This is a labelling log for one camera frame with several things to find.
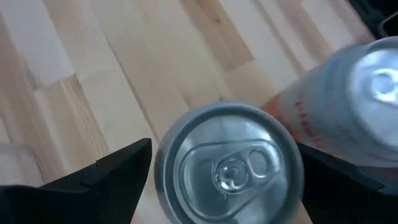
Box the black table edge rail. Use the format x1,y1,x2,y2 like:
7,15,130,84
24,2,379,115
349,0,398,40

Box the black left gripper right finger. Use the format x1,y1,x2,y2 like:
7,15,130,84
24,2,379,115
297,142,398,224

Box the orange and grey Spindrift can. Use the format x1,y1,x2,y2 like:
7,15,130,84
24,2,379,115
262,35,398,170
154,100,305,224

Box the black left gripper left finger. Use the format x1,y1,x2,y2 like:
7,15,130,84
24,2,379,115
0,138,153,224

